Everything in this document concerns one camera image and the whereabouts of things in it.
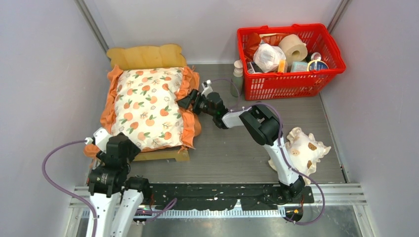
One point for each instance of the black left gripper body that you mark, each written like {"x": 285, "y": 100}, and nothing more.
{"x": 134, "y": 150}

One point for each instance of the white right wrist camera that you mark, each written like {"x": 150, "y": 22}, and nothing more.
{"x": 207, "y": 88}

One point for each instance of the wooden pet bed frame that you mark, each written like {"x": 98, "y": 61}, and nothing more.
{"x": 147, "y": 57}

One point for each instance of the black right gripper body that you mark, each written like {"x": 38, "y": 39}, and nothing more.
{"x": 201, "y": 104}

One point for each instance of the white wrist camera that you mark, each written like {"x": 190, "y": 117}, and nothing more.
{"x": 97, "y": 142}
{"x": 207, "y": 88}

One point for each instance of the orange red crumpled bag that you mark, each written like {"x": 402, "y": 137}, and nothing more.
{"x": 254, "y": 40}

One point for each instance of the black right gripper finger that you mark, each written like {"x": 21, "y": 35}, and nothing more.
{"x": 192, "y": 96}
{"x": 186, "y": 103}

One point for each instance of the cream frilled small pillow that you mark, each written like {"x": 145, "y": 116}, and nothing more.
{"x": 298, "y": 156}

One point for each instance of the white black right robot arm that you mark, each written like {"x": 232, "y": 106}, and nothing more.
{"x": 264, "y": 127}

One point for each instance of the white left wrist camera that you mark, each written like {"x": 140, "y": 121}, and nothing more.
{"x": 97, "y": 142}

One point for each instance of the light teal small box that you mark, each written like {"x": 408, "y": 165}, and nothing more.
{"x": 299, "y": 67}

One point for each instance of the beige toilet paper roll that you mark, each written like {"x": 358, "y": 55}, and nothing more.
{"x": 293, "y": 48}

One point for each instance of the small silver can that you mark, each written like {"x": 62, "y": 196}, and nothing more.
{"x": 315, "y": 56}

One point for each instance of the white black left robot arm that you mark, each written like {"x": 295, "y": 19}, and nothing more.
{"x": 114, "y": 196}

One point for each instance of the white plastic wrapped packet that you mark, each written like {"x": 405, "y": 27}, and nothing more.
{"x": 268, "y": 57}

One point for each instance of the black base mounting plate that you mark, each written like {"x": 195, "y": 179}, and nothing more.
{"x": 223, "y": 196}

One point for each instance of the round blue lidded tin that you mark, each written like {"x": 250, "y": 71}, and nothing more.
{"x": 316, "y": 65}

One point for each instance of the red plastic shopping basket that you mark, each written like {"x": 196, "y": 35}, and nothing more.
{"x": 274, "y": 85}

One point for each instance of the green pump lotion bottle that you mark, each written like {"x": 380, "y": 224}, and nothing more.
{"x": 237, "y": 79}

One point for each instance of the slotted aluminium rail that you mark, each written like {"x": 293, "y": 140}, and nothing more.
{"x": 341, "y": 194}

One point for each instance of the orange fruit print cushion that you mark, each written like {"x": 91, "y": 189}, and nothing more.
{"x": 142, "y": 104}

